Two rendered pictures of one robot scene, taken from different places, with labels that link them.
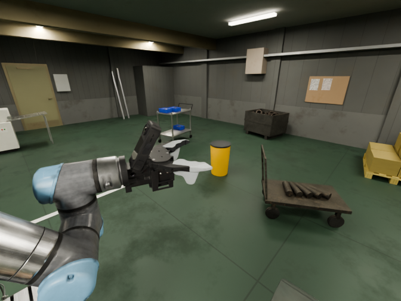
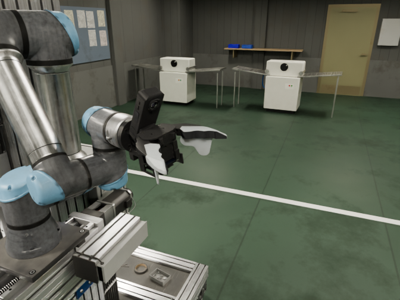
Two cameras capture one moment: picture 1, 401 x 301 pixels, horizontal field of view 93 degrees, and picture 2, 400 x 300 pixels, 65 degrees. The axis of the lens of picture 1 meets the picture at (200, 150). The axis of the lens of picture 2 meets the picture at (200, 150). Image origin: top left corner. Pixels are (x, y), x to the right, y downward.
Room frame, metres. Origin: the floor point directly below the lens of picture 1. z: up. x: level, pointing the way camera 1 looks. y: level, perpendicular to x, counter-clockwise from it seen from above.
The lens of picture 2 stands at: (0.28, -0.45, 1.78)
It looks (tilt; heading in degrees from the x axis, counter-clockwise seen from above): 22 degrees down; 68
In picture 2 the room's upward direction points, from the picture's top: straight up
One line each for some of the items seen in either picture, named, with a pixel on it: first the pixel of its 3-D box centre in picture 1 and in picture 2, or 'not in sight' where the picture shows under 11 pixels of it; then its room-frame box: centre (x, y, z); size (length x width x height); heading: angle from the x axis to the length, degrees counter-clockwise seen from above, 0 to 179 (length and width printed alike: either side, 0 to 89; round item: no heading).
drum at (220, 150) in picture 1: (219, 158); not in sight; (3.32, -0.37, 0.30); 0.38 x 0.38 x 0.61
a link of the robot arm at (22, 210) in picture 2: not in sight; (25, 193); (0.12, 0.46, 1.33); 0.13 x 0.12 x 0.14; 24
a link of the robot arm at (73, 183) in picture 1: (71, 181); (106, 125); (0.35, 0.27, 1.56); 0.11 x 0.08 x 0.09; 114
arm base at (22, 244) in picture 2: not in sight; (31, 228); (0.12, 0.46, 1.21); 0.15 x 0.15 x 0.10
